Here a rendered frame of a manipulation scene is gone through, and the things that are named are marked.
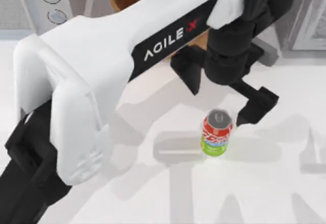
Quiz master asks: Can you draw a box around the pale grey rounded box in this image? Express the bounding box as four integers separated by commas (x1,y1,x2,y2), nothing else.
251,40,279,68

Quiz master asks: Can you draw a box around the red and green can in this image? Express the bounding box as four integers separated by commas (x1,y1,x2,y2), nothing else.
200,108,234,158

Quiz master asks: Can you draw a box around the grey cabinet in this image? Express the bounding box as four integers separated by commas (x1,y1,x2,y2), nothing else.
274,0,326,54

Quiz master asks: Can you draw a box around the pale microwave oven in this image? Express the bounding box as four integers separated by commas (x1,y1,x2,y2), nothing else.
0,0,88,35

